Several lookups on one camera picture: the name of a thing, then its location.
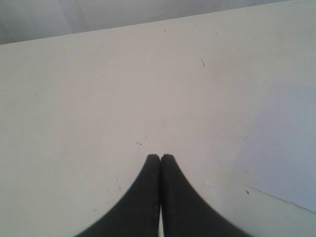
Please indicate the white paper sheet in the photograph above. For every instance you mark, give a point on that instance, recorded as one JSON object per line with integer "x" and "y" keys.
{"x": 280, "y": 150}

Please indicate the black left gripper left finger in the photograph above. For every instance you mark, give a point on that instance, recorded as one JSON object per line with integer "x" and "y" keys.
{"x": 136, "y": 214}

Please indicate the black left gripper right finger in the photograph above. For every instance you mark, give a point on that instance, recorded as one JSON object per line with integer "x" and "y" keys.
{"x": 184, "y": 212}

